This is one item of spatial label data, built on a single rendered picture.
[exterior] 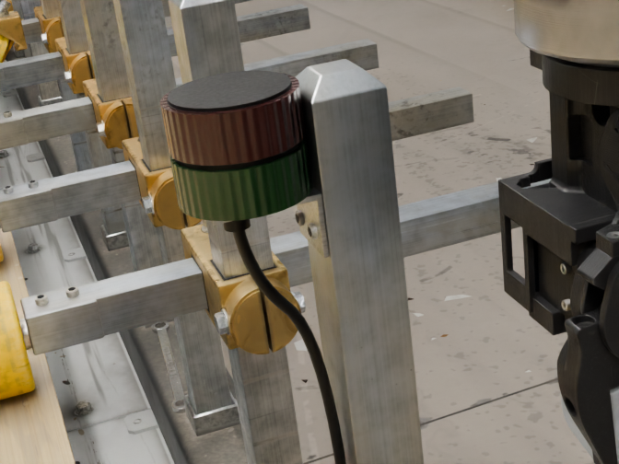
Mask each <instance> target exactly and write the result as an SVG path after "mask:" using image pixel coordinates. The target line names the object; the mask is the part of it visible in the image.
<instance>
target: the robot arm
mask: <svg viewBox="0 0 619 464"><path fill-rule="evenodd" d="M513 1H514V20H515V33H516V35H517V37H518V38H519V40H520V42H521V43H522V44H523V45H525V46H526V47H527V48H529V49H530V61H531V66H534V67H536V68H538V69H540V70H543V85H544V87H545V88H546V89H547V90H548V91H549V97H550V122H551V147H552V158H548V159H545V160H540V161H536V162H534V168H533V170H532V171H531V172H529V173H525V174H521V175H517V176H513V177H509V178H505V179H502V180H498V193H499V209H500V225H501V242H502V258H503V274H504V291H505V292H506V293H507V294H508V295H510V296H511V297H512V298H513V299H515V300H516V301H517V302H518V303H519V304H521V305H522V306H523V307H524V308H526V309H527V310H528V311H529V316H531V317H532V318H533V319H534V320H536V321H537V322H538V323H539V324H540V325H542V326H543V327H544V328H545V329H546V330H547V331H549V332H550V333H551V334H552V335H557V334H560V333H564V332H567V340H566V342H565V344H564V346H563V347H562V349H561V352H560V354H559V356H558V359H557V377H558V383H559V388H560V391H561V404H562V410H563V414H564V416H565V419H566V422H567V424H568V426H569V428H570V430H571V431H572V432H573V434H574V435H575V436H576V438H577V439H578V441H579V442H580V443H581V445H583V446H584V448H585V449H586V450H587V452H588V453H589V454H590V456H591V457H592V459H593V461H594V463H595V464H619V0H513ZM549 179H551V180H550V181H549V183H545V184H542V185H538V186H534V187H530V188H527V189H524V187H528V186H531V183H534V182H538V181H542V180H549ZM510 219H511V220H512V221H514V222H515V223H517V224H518V225H519V226H521V227H522V232H523V251H524V271H525V279H524V278H523V277H522V276H521V275H519V274H518V273H517V272H515V271H514V270H513V257H512V239H511V222H510Z"/></svg>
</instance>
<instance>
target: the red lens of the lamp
mask: <svg viewBox="0 0 619 464"><path fill-rule="evenodd" d="M284 75H287V76H288V77H289V78H290V80H291V81H292V88H290V89H289V90H288V91H287V92H286V93H285V94H284V95H282V96H281V97H279V98H277V99H273V100H270V101H267V102H265V103H262V104H259V105H255V106H251V107H248V108H243V109H238V110H227V111H218V112H189V111H182V110H175V109H173V108H172V107H170V106H169V105H168V103H167V99H168V95H169V93H170V92H171V91H172V90H173V89H172V90H171V91H170V92H168V93H167V94H165V95H164V96H163V97H162V98H161V100H160V108H161V113H162V118H163V123H164V128H165V134H166V138H167V144H168V149H169V154H170V156H171V157H173V158H174V159H176V160H178V161H180V162H182V163H187V164H192V165H201V166H221V165H232V164H239V163H245V162H251V161H254V160H259V159H263V158H267V157H271V156H274V155H277V154H279V153H282V152H284V151H286V150H288V149H290V148H292V147H293V146H295V145H297V144H298V143H299V142H301V141H302V139H303V138H304V137H305V135H306V128H305V122H304V114H303V107H302V100H301V93H300V85H299V82H298V80H297V79H296V78H295V77H293V76H292V75H288V74H284Z"/></svg>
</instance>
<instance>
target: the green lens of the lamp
mask: <svg viewBox="0 0 619 464"><path fill-rule="evenodd" d="M170 164H171V169H172V174H173V179H174V184H175V190H176V194H177V200H178V205H179V207H180V209H181V211H182V212H183V213H185V214H187V215H189V216H191V217H194V218H198V219H203V220H210V221H237V220H245V219H252V218H257V217H261V216H266V215H271V214H275V213H278V212H280V211H283V210H285V209H287V208H290V207H292V206H294V205H296V204H297V203H300V202H301V201H303V200H304V199H305V198H306V197H307V196H309V194H310V193H311V190H312V177H311V170H310V157H309V150H308V143H307V137H306V135H305V137H304V138H303V139H302V142H301V144H300V146H299V147H298V148H297V149H296V150H294V151H293V152H291V153H290V154H288V155H286V156H284V157H281V158H278V159H277V160H274V161H271V162H268V163H265V164H261V165H258V166H253V167H248V168H238V169H230V170H200V169H193V168H186V167H184V166H182V165H180V164H179V163H178V162H177V161H176V160H175V159H174V158H173V157H170Z"/></svg>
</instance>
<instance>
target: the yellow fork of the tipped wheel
mask: <svg viewBox="0 0 619 464"><path fill-rule="evenodd" d="M10 6H11V4H10V3H9V2H7V1H6V0H2V1H1V3H0V35H2V36H4V37H6V38H8V39H9V43H8V46H7V49H6V53H5V55H4V57H3V59H2V61H1V63H4V62H7V60H5V58H6V56H7V54H8V52H9V50H10V48H11V47H12V45H13V43H14V42H15V45H14V47H15V49H16V51H21V50H26V49H27V48H28V47H27V43H26V39H25V35H24V30H23V27H22V22H21V18H20V15H19V14H18V12H17V11H16V12H10V13H8V11H7V10H8V8H9V7H10Z"/></svg>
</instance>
